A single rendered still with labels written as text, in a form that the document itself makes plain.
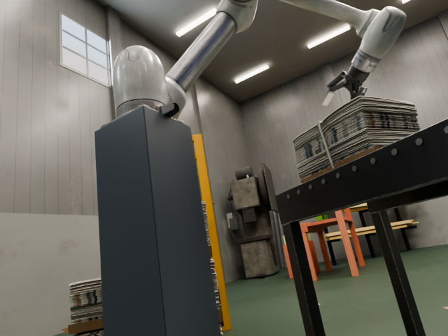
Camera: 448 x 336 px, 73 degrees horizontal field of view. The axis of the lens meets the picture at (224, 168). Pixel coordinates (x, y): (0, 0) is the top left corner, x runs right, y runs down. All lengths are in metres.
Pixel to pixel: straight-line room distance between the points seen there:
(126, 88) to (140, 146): 0.21
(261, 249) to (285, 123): 5.04
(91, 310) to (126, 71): 1.15
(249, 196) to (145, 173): 7.35
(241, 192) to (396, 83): 5.78
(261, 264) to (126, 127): 7.21
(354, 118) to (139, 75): 0.71
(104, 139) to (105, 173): 0.10
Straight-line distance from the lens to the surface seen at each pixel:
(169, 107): 0.89
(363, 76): 1.30
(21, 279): 4.84
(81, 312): 1.71
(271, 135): 11.25
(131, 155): 0.82
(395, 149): 0.87
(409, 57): 11.13
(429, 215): 9.97
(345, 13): 1.40
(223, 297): 2.94
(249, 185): 8.10
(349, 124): 1.14
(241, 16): 1.39
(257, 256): 7.91
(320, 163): 1.23
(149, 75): 0.96
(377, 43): 1.25
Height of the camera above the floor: 0.59
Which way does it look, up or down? 16 degrees up
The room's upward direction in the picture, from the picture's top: 10 degrees counter-clockwise
